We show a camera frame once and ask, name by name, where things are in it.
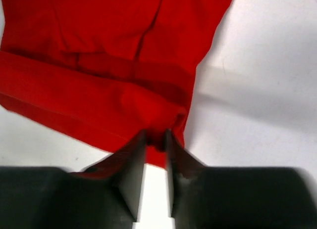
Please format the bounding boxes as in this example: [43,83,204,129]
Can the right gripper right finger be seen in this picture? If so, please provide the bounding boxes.
[164,131,317,229]

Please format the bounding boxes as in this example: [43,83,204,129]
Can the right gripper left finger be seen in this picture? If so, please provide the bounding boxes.
[0,131,146,229]

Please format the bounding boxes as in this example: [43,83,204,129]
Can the red t-shirt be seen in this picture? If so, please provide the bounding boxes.
[0,0,232,167]

